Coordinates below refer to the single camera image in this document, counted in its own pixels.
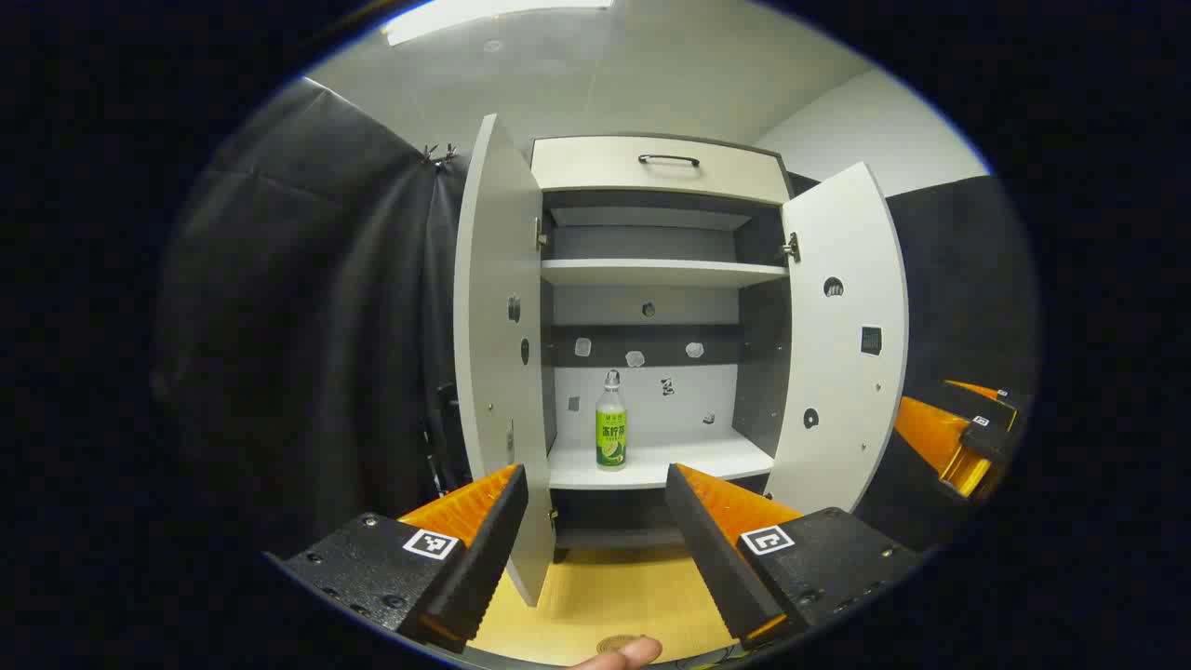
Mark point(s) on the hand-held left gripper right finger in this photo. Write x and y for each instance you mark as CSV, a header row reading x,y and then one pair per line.
x,y
716,558

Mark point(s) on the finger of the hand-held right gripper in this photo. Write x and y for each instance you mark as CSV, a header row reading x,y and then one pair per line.
x,y
1010,402
930,433

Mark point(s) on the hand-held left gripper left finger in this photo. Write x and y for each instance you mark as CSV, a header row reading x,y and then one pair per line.
x,y
484,558

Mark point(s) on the white cabinet door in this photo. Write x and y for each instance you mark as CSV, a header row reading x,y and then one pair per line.
x,y
493,372
837,391

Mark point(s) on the round brown coaster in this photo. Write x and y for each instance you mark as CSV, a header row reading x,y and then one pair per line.
x,y
614,644

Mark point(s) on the green label plastic bottle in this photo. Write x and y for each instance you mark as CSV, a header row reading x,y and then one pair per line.
x,y
611,437

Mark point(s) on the white cabinet shelf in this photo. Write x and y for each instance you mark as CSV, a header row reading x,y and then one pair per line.
x,y
670,461
651,272

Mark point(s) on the white and grey cabinet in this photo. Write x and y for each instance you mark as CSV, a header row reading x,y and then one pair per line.
x,y
758,372

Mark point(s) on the black backdrop cloth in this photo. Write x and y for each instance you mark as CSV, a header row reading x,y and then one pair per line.
x,y
307,326

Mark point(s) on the metal spring clamp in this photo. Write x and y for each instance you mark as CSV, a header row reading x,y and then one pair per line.
x,y
431,154
449,154

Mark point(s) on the ceiling light panel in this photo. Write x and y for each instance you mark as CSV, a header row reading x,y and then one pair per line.
x,y
465,14

